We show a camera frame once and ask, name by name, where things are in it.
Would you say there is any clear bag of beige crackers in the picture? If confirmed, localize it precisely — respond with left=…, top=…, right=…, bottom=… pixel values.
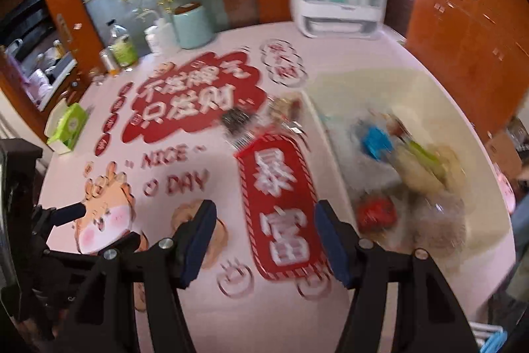
left=408, top=191, right=468, bottom=259

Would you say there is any blue snack packet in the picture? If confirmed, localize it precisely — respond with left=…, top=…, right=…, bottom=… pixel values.
left=359, top=121, right=396, bottom=160

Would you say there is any green yellow snack packet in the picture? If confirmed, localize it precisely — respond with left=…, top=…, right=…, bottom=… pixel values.
left=392, top=138, right=450, bottom=193

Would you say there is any white pump bottle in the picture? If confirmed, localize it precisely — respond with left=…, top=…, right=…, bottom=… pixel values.
left=144, top=12, right=178, bottom=56

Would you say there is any green tissue box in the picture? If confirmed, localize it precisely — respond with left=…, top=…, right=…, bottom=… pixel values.
left=45, top=101, right=90, bottom=154

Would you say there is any clear bottle with green label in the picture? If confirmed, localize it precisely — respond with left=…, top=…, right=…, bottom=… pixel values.
left=108, top=20, right=140, bottom=68

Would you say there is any mint green canister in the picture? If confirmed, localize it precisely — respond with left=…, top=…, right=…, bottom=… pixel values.
left=171, top=3, right=216, bottom=50

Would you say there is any white plastic bin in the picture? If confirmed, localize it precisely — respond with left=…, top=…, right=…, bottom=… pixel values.
left=302, top=67, right=518, bottom=277

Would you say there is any clear snack packet with barcode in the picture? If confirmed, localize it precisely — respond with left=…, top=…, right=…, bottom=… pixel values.
left=221, top=97, right=307, bottom=149

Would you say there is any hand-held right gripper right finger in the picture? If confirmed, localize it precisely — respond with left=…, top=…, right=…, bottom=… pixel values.
left=314, top=199, right=476, bottom=353

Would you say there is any small amber bottle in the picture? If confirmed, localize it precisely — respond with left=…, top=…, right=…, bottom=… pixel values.
left=99, top=49, right=121, bottom=75

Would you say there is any cardboard box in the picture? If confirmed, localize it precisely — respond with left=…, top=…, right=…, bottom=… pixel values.
left=485, top=130, right=522, bottom=172

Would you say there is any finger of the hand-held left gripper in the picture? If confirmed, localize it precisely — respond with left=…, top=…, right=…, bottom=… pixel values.
left=35, top=201, right=88, bottom=239
left=41, top=231, right=142, bottom=277

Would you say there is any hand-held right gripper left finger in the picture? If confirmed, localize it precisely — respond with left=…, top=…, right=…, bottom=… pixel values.
left=54, top=199, right=218, bottom=353

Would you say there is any orange wooden cabinet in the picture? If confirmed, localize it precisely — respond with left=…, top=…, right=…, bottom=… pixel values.
left=407, top=0, right=529, bottom=139

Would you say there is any pink plastic item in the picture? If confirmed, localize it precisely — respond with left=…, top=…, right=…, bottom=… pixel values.
left=496, top=171, right=516, bottom=214

